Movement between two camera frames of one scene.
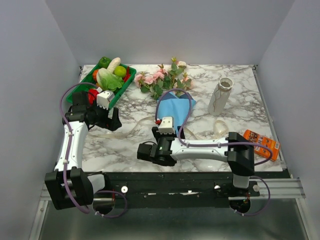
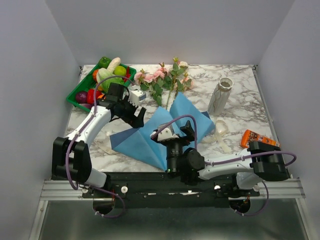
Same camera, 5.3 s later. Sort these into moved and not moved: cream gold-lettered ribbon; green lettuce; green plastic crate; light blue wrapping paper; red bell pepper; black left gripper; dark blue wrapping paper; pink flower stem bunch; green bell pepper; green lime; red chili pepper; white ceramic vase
Moved: cream gold-lettered ribbon; light blue wrapping paper; dark blue wrapping paper; black left gripper
Not moved: green lime; green plastic crate; green bell pepper; white ceramic vase; red chili pepper; red bell pepper; green lettuce; pink flower stem bunch
